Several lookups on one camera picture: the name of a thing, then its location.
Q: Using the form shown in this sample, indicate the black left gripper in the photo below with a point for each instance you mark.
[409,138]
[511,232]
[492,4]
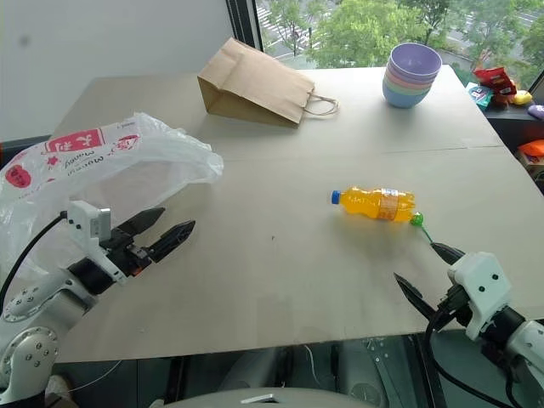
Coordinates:
[127,255]

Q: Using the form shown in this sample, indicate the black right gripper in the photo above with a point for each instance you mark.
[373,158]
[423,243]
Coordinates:
[455,308]

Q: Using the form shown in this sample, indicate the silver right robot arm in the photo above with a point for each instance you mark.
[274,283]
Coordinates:
[531,340]

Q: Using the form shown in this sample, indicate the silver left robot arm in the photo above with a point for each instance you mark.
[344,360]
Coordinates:
[42,297]

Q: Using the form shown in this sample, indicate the green lollipop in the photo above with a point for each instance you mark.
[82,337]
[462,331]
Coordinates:
[417,220]

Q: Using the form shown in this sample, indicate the clear red-printed plastic bag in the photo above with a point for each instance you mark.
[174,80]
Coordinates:
[106,161]

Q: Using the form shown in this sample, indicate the orange soda bottle blue cap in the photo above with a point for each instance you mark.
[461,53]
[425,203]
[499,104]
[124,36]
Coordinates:
[370,203]

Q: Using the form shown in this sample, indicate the orange snack package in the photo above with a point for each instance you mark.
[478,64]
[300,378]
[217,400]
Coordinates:
[533,154]

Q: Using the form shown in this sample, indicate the black side shelf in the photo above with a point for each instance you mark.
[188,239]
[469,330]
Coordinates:
[514,123]

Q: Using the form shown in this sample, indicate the blue plastic bowl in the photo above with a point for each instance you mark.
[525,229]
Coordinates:
[401,97]

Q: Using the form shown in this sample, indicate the teal printed box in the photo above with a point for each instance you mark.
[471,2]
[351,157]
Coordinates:
[480,97]

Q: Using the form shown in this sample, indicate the purple rounded object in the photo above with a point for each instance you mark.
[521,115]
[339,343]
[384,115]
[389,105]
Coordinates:
[536,110]

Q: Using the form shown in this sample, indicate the green plastic bowl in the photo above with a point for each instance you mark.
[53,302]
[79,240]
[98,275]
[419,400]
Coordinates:
[390,81]

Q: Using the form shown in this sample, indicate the yellow plush toy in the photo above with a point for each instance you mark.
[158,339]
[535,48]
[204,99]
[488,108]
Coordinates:
[523,98]

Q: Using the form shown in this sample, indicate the pink plastic bowl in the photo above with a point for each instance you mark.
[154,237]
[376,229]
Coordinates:
[393,75]

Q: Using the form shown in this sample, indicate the red snack packet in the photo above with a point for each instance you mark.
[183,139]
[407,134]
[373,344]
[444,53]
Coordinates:
[495,81]

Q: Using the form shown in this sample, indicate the purple plastic bowl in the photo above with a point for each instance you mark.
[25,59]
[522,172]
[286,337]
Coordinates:
[414,61]

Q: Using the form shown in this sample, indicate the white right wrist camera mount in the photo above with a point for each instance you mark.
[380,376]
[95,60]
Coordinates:
[484,280]

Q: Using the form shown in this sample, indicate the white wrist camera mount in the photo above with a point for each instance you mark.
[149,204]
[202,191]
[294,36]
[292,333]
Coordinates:
[484,280]
[87,225]

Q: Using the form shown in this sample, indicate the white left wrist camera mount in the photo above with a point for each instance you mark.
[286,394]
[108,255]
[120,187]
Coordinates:
[87,225]

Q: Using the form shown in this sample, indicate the black window frame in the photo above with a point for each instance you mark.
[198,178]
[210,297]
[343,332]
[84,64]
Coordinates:
[244,21]

